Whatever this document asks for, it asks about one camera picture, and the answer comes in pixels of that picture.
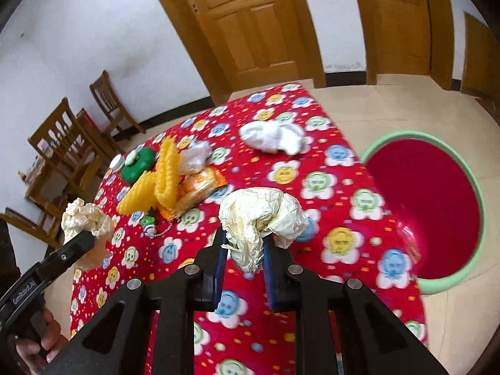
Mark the small white crumpled tissue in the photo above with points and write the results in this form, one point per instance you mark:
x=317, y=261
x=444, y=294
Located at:
x=193, y=158

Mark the wooden side table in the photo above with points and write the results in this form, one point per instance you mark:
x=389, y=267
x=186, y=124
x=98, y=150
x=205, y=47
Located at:
x=37, y=179

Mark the yellow foam fruit net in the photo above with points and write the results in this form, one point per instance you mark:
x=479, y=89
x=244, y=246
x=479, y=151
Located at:
x=166, y=175
x=136, y=195

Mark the small cream paper ball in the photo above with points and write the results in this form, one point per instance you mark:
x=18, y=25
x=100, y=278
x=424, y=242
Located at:
x=84, y=215

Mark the silver round lid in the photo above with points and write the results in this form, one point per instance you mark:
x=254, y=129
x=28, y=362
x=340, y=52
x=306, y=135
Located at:
x=116, y=161

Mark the red floral tablecloth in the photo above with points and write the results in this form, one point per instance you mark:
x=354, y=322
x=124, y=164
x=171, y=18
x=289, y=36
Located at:
x=312, y=203

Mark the green plastic toy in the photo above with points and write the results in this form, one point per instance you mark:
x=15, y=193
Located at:
x=136, y=166

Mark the large white tissue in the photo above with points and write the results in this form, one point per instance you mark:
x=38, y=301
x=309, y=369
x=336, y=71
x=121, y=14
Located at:
x=273, y=136

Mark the person's left hand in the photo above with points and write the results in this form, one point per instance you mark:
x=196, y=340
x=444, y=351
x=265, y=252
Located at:
x=52, y=336

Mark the red bin with green rim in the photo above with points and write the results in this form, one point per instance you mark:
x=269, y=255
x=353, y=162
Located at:
x=422, y=211

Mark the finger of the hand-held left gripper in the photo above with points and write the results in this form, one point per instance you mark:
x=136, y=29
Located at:
x=74, y=248

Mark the orange snack packet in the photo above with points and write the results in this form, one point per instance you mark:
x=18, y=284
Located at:
x=195, y=187

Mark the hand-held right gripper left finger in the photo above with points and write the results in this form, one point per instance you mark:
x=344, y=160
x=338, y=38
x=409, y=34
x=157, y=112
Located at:
x=220, y=271

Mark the large cream paper ball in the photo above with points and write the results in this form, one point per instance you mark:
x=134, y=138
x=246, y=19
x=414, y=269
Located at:
x=258, y=211

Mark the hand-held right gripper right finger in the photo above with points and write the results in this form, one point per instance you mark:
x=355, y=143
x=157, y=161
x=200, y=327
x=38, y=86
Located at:
x=273, y=279

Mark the wooden panel door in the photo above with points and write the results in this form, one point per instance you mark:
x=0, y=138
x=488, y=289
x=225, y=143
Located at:
x=482, y=58
x=394, y=27
x=242, y=19

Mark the black cabinet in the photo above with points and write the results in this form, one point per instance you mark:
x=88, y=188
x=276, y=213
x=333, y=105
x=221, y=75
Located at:
x=8, y=250

